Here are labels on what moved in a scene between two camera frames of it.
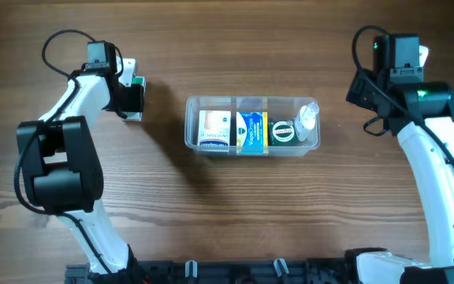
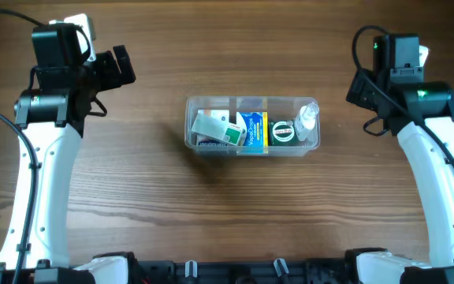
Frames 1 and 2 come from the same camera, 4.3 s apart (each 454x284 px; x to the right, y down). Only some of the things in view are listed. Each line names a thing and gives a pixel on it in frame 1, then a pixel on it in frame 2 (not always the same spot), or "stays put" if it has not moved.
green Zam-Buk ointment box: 282,132 stays put
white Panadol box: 137,116 → 217,128
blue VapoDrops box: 251,132 stays put
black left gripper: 131,99 → 109,67
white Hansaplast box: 214,130 stays put
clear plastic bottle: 306,122 stays put
